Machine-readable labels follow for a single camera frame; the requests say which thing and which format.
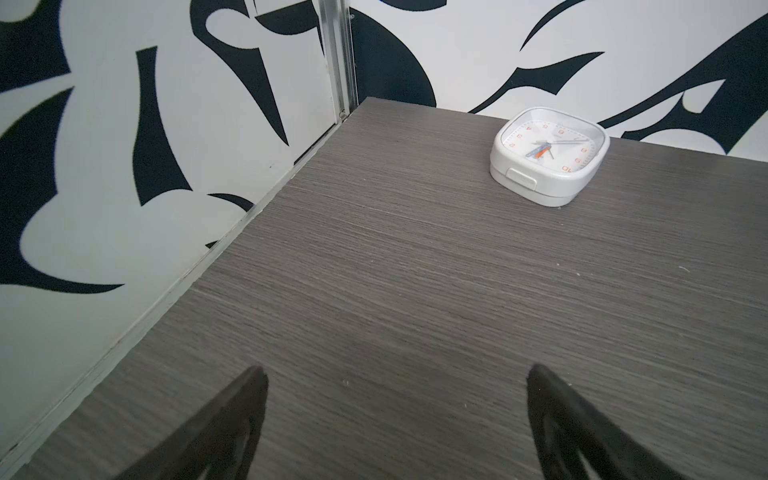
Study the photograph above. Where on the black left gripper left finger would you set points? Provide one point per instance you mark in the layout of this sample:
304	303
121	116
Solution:
217	442

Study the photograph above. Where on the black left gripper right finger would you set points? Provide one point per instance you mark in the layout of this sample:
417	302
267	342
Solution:
569	431

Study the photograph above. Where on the aluminium cage frame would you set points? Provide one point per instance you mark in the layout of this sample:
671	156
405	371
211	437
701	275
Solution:
335	23

